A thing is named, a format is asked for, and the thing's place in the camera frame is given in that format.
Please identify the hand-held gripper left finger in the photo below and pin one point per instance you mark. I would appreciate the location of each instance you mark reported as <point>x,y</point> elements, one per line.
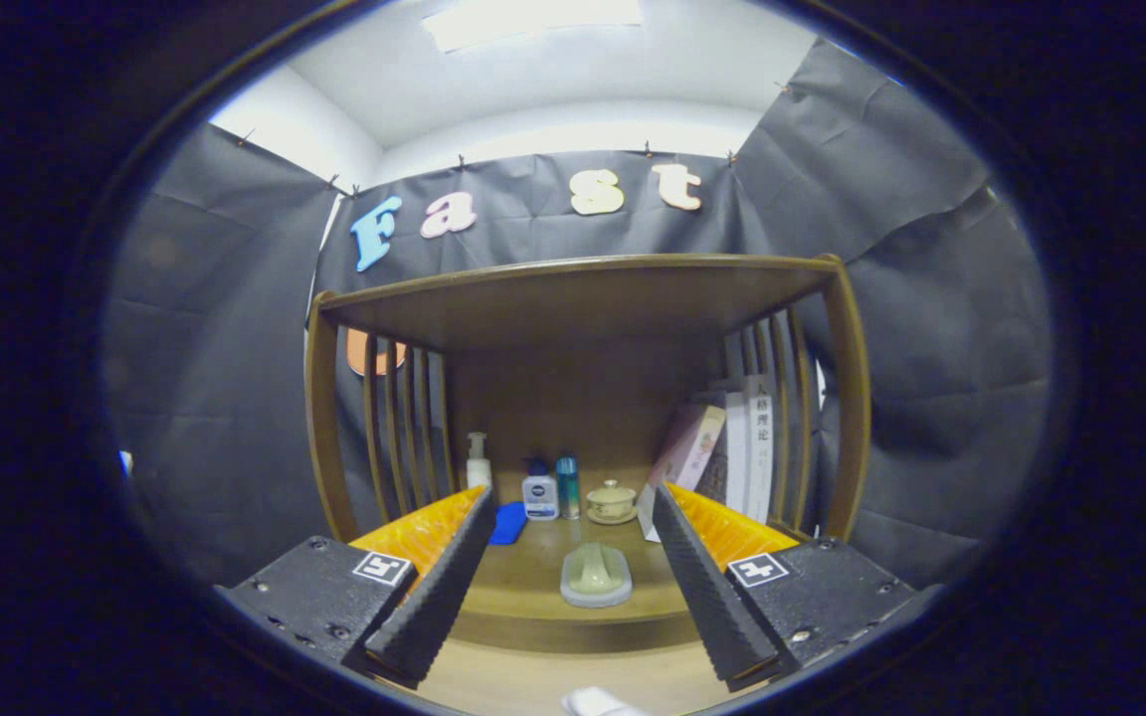
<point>439,597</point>

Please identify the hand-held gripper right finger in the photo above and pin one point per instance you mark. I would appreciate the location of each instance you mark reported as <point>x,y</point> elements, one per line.
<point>707,597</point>

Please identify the wooden drawer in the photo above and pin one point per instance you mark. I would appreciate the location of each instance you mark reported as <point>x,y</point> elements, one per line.
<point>533,681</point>

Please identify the wooden countertop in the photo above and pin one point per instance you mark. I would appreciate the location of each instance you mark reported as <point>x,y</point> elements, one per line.
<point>533,587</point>

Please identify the wooden cabinet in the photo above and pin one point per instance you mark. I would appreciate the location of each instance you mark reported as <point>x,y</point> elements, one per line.
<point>573,298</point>

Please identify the blue cloth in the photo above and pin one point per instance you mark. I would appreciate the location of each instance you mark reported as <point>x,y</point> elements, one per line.
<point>507,522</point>

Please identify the white pump bottle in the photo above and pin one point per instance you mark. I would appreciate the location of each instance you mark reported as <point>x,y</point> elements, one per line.
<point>478,469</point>

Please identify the beige lidded teacup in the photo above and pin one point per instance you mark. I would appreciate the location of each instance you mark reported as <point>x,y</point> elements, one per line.
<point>612,502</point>

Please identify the white lotion bottle blue cap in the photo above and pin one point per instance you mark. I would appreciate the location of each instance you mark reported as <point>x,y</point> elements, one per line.
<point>540,497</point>

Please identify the purple white leaning book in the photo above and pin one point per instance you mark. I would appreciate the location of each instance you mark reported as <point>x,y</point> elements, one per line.
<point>682,452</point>

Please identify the plain white book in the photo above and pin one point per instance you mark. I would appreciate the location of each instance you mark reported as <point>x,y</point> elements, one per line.
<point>737,447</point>

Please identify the white book black characters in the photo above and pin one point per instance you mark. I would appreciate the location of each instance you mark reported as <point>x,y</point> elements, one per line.
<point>760,447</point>

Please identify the teal bottle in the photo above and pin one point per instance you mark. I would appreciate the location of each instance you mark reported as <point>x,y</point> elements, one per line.
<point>567,487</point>

